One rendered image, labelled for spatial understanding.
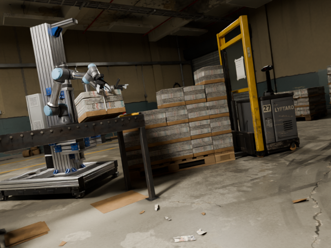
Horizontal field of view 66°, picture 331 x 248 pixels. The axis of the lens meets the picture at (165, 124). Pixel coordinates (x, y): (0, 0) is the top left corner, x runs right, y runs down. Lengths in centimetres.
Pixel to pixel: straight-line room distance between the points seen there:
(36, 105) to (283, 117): 319
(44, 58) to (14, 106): 609
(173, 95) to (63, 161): 158
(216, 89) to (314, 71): 602
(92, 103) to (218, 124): 178
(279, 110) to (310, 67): 560
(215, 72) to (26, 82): 723
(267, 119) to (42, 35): 302
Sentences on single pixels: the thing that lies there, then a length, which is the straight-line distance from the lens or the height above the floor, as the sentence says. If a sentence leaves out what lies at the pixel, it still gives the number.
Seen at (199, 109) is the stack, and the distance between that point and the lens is 336.
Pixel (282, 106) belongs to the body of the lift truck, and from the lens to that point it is 379.
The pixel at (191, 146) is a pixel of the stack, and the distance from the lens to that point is 334.
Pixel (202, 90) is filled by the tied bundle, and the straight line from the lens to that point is 339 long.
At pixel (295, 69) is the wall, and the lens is 946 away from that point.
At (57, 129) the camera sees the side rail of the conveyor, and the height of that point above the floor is 78.
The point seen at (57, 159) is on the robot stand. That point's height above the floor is 40.
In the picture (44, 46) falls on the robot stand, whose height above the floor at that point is 176.
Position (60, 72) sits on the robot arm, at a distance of 283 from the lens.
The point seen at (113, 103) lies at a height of 93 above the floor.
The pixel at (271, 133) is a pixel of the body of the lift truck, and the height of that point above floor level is 29.
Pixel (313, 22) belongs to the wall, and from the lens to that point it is 935.
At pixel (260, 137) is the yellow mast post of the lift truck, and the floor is 28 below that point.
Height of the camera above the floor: 80
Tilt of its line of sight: 3 degrees down
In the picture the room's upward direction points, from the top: 8 degrees counter-clockwise
